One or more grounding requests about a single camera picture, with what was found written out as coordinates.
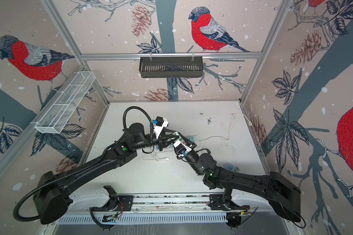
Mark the blue square socket cube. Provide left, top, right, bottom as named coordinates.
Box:
left=223, top=163, right=235, bottom=171

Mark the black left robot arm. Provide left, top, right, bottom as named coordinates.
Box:
left=13, top=106, right=180, bottom=224

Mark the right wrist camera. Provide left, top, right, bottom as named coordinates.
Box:
left=173, top=141, right=192, bottom=160

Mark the white cube cable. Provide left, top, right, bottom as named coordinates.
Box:
left=142, top=151, right=170, bottom=162

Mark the black wire basket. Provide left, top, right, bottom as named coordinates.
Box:
left=139, top=56, right=204, bottom=78

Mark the white mesh shelf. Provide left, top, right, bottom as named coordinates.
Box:
left=35, top=71, right=96, bottom=134

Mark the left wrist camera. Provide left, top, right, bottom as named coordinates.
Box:
left=152, top=117, right=169, bottom=139

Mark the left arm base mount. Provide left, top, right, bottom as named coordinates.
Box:
left=92, top=186, right=134, bottom=212

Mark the white multicolour power strip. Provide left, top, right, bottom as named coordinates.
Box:
left=155, top=136, right=200, bottom=153

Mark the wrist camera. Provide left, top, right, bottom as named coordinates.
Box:
left=152, top=117, right=169, bottom=139
left=173, top=141, right=192, bottom=160

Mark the white power strip cable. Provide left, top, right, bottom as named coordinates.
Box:
left=199, top=113, right=253, bottom=142

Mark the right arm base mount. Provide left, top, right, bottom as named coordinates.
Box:
left=208, top=189, right=251, bottom=211

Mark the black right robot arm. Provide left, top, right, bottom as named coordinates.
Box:
left=173, top=137, right=306, bottom=229

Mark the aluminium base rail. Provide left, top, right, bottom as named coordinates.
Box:
left=56, top=191, right=275, bottom=225

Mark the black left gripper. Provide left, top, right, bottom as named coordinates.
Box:
left=133, top=128, right=179, bottom=152

